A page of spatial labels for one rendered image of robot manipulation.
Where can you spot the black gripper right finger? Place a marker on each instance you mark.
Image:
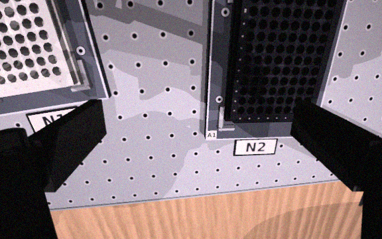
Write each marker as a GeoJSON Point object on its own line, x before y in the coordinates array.
{"type": "Point", "coordinates": [351, 153]}

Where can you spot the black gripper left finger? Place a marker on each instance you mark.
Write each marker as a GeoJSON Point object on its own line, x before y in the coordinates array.
{"type": "Point", "coordinates": [31, 166]}

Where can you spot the black well plate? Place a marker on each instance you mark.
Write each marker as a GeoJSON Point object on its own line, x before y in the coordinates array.
{"type": "Point", "coordinates": [287, 44]}

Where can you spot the white perforated plate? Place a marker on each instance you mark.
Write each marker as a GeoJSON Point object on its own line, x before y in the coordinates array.
{"type": "Point", "coordinates": [35, 50]}

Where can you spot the white label plate with black border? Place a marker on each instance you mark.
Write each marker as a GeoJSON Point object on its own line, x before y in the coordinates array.
{"type": "Point", "coordinates": [243, 147]}
{"type": "Point", "coordinates": [38, 120]}

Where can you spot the light grey perforated base plate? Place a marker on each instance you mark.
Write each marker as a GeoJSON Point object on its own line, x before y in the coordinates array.
{"type": "Point", "coordinates": [155, 57]}

